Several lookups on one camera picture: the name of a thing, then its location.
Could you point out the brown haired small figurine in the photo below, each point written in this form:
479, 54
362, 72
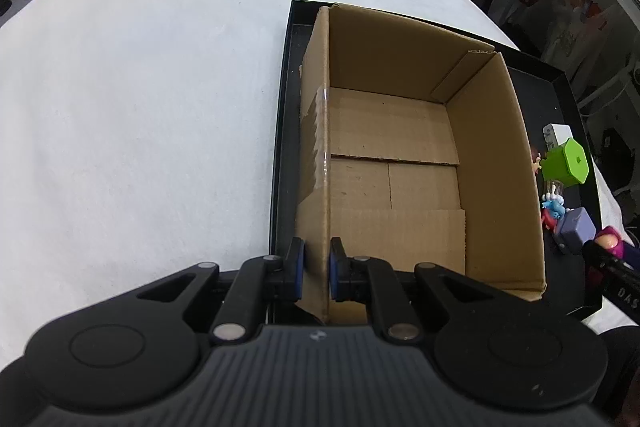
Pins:
536, 159

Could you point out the purple cube toy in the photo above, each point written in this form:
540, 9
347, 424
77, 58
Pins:
576, 229

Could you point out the green hexagonal container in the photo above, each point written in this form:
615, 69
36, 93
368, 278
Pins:
566, 163

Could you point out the white rectangular block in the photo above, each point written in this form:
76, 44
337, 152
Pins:
556, 135

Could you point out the black shallow tray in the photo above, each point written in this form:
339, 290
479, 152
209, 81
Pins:
544, 96

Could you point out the brown cardboard box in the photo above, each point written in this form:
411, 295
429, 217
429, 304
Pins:
413, 148

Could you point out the blue smurf figurine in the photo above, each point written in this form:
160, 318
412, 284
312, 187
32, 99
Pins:
552, 210

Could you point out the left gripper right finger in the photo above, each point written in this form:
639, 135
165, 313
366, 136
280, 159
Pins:
415, 305

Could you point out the magenta doll figurine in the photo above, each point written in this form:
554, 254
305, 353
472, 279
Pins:
610, 240

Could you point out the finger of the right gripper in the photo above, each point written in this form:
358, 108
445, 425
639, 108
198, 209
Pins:
614, 280

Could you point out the white blanket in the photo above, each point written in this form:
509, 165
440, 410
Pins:
137, 139

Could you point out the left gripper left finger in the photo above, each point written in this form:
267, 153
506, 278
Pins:
203, 301

